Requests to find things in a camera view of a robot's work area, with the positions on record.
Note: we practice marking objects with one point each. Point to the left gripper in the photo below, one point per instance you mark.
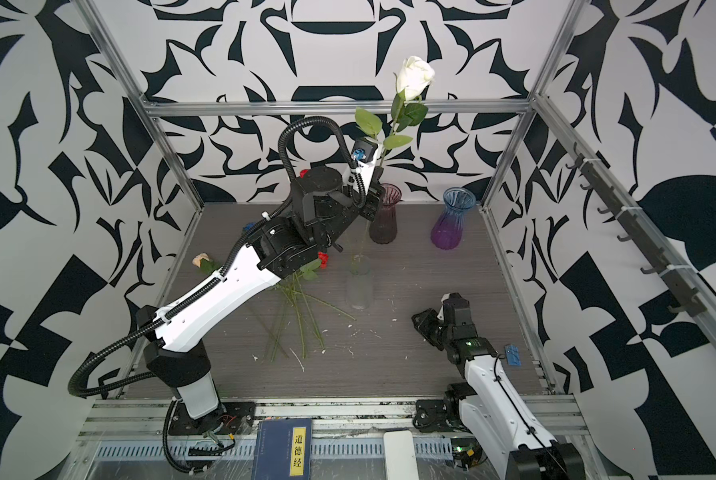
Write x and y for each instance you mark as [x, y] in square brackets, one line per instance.
[367, 209]

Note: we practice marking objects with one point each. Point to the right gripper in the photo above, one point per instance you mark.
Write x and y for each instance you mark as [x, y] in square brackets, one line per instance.
[426, 322]

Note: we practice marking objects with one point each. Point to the clear glass vase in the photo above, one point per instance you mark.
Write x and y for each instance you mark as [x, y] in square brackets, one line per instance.
[359, 283]

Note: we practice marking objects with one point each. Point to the peach rose stem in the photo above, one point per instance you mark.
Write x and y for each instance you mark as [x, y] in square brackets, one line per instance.
[206, 264]

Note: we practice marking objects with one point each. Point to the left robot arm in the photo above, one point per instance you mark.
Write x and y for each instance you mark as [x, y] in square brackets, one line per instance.
[321, 206]

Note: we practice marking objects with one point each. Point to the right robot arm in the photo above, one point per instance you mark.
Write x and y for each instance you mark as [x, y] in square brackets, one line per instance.
[486, 403]

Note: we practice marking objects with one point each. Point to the dark purple glass vase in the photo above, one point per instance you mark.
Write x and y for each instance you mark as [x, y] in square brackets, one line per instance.
[384, 228]

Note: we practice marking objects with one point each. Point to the blue purple glass vase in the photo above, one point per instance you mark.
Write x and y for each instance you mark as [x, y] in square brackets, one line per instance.
[447, 232]

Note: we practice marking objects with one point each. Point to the bunch of artificial flowers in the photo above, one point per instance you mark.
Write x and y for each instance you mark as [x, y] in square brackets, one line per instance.
[289, 301]

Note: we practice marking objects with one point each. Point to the white rectangular device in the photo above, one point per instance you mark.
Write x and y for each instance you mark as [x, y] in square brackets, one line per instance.
[400, 456]

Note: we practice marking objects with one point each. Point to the blue book yellow label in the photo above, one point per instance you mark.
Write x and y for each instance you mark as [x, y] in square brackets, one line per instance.
[283, 450]

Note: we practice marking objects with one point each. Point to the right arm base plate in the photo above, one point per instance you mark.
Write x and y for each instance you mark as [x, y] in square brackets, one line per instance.
[432, 415]

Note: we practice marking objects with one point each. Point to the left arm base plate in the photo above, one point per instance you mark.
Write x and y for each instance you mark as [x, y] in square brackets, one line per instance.
[228, 418]

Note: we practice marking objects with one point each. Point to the black wall hook rail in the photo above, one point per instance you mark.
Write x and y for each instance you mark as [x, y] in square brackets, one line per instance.
[694, 295]

